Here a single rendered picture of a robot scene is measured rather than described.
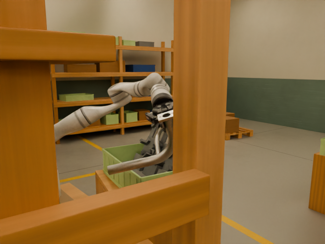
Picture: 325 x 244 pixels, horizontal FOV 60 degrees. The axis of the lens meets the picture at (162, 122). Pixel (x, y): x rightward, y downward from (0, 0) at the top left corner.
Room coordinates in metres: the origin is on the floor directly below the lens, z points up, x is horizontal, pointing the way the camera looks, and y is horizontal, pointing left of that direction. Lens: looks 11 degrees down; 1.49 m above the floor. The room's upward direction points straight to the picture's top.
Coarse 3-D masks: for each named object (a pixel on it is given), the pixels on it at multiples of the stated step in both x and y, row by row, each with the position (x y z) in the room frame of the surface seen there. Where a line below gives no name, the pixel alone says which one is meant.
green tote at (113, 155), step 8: (136, 144) 1.97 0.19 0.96; (104, 152) 1.80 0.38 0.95; (112, 152) 1.88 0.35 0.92; (120, 152) 1.91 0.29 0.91; (128, 152) 1.94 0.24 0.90; (136, 152) 1.97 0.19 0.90; (104, 160) 1.81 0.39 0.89; (112, 160) 1.68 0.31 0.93; (120, 160) 1.91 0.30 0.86; (128, 160) 1.94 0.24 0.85; (104, 168) 1.81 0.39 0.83; (112, 176) 1.69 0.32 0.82; (120, 176) 1.56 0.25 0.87; (128, 176) 1.46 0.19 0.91; (136, 176) 1.35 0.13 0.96; (152, 176) 1.35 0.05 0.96; (160, 176) 1.37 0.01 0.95; (120, 184) 1.57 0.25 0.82; (128, 184) 1.46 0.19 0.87
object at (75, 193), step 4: (64, 184) 1.50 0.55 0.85; (68, 184) 1.50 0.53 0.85; (72, 184) 1.50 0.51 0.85; (60, 188) 1.45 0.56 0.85; (64, 188) 1.45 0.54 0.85; (68, 188) 1.45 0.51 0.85; (72, 188) 1.45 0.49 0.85; (76, 188) 1.45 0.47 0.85; (68, 192) 1.40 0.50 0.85; (72, 192) 1.40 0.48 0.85; (76, 192) 1.40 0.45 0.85; (80, 192) 1.40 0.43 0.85; (72, 196) 1.35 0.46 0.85; (76, 196) 1.35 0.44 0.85; (80, 196) 1.35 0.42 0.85; (84, 196) 1.35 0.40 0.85; (88, 196) 1.35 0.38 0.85
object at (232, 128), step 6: (228, 114) 6.65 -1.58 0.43; (234, 114) 6.75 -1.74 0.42; (228, 120) 5.89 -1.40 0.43; (234, 120) 5.98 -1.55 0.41; (228, 126) 5.89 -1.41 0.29; (234, 126) 5.98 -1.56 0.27; (228, 132) 5.90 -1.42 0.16; (234, 132) 5.98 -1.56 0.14; (240, 132) 6.03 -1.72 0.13; (246, 132) 6.12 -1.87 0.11; (252, 132) 6.22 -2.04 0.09; (228, 138) 5.86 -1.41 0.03
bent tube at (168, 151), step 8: (168, 112) 0.84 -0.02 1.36; (160, 120) 0.81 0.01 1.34; (168, 120) 0.82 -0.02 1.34; (168, 128) 0.83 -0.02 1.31; (168, 136) 0.84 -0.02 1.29; (168, 144) 0.86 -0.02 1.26; (160, 152) 0.87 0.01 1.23; (168, 152) 0.86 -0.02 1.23; (136, 160) 0.86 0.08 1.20; (144, 160) 0.86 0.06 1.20; (152, 160) 0.86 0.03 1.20; (160, 160) 0.86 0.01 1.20; (112, 168) 0.85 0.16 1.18; (120, 168) 0.85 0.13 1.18; (128, 168) 0.85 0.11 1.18; (136, 168) 0.86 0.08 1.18
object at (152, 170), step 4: (164, 132) 1.78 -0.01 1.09; (164, 136) 1.76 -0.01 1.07; (164, 140) 1.74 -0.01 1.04; (164, 144) 1.72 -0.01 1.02; (164, 148) 1.70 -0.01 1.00; (144, 168) 1.68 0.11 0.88; (148, 168) 1.64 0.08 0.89; (152, 168) 1.61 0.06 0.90; (156, 168) 1.58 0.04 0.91; (160, 168) 1.59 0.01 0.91; (144, 172) 1.66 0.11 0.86; (148, 172) 1.62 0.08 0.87; (152, 172) 1.59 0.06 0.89; (156, 172) 1.58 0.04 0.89
